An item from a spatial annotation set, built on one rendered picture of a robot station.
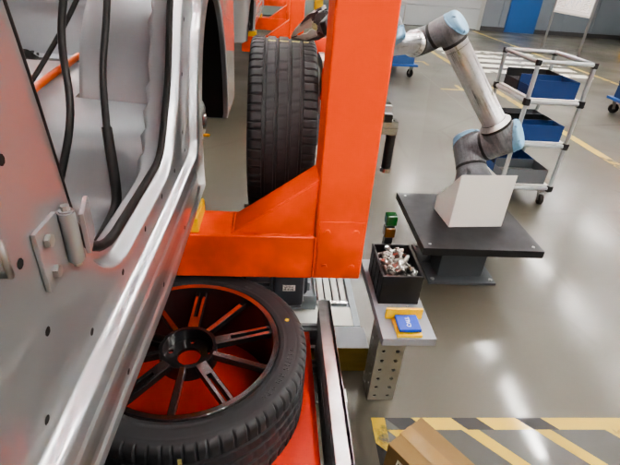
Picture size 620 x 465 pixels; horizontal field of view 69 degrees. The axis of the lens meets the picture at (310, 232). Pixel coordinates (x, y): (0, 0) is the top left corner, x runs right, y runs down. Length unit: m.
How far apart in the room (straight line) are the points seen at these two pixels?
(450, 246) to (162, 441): 1.58
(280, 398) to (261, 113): 0.88
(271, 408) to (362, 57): 0.89
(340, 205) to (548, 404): 1.20
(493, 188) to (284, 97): 1.27
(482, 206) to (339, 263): 1.15
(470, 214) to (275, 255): 1.28
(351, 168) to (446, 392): 1.04
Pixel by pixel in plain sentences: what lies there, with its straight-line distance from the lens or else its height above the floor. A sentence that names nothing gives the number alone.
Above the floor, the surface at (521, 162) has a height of 0.23.
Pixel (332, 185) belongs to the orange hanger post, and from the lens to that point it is 1.33.
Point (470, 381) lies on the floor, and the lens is 2.04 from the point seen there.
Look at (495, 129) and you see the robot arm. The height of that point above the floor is 0.80.
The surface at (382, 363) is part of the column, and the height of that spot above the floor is 0.19.
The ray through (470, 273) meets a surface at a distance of 2.60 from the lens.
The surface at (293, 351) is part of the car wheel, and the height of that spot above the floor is 0.50.
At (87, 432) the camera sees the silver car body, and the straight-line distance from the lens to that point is 0.69.
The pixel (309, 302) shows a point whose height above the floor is 0.14.
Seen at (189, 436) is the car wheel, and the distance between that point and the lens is 1.12.
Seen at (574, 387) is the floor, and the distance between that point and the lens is 2.23.
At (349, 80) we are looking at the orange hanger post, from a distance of 1.23.
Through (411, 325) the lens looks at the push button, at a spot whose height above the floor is 0.48.
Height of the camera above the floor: 1.41
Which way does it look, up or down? 31 degrees down
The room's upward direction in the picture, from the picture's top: 5 degrees clockwise
